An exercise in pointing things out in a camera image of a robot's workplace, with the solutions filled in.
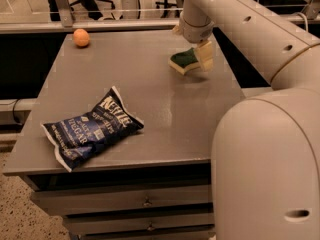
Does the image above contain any black cable on left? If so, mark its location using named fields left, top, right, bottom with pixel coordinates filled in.
left=11, top=98, right=23, bottom=125

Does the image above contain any metal railing frame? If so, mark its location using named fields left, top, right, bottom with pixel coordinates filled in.
left=0, top=0, right=320, bottom=33

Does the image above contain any bottom grey drawer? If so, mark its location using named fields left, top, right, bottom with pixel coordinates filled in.
left=81, top=227, right=214, bottom=240

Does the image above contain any orange fruit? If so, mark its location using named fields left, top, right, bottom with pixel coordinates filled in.
left=73, top=29, right=90, bottom=47

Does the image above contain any top grey drawer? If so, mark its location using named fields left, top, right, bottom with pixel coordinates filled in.
left=31, top=185, right=212, bottom=215

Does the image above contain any blue Kettle chip bag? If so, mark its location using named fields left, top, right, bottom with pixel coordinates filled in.
left=42, top=86, right=144, bottom=172

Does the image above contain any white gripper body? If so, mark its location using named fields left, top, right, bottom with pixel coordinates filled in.
left=179, top=14, right=214, bottom=44

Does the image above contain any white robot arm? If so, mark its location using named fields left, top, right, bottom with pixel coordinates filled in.
left=179, top=0, right=320, bottom=240

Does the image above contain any middle grey drawer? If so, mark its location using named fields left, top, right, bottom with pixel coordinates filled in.
left=63, top=210, right=214, bottom=235

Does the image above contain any green and yellow sponge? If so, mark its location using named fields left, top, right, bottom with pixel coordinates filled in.
left=168, top=48, right=200, bottom=75

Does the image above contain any grey drawer cabinet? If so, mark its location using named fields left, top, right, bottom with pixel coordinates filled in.
left=4, top=31, right=243, bottom=240

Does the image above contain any grey drawer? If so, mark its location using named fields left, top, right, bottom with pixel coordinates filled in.
left=81, top=227, right=214, bottom=240
left=31, top=185, right=212, bottom=215
left=63, top=210, right=214, bottom=235

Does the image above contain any white cable on right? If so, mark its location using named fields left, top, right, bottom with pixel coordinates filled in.
left=294, top=11, right=310, bottom=33

